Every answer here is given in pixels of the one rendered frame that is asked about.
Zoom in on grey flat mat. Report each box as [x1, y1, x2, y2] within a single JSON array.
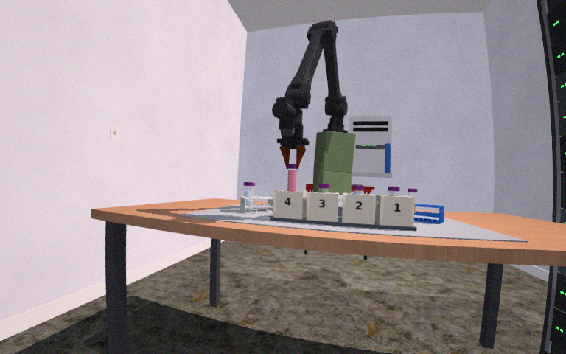
[[176, 204, 528, 243]]

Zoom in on beige bucket adapter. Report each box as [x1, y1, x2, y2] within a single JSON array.
[[375, 195, 415, 227], [341, 193, 376, 225], [306, 192, 340, 222], [273, 190, 308, 220]]

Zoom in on white tube rack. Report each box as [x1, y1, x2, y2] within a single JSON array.
[[240, 196, 274, 213]]

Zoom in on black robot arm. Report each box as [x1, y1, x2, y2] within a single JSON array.
[[272, 20, 348, 139]]

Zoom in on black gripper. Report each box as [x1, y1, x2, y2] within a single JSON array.
[[277, 138, 309, 169]]

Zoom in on blue tube rack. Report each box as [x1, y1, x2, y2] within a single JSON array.
[[414, 204, 444, 224]]

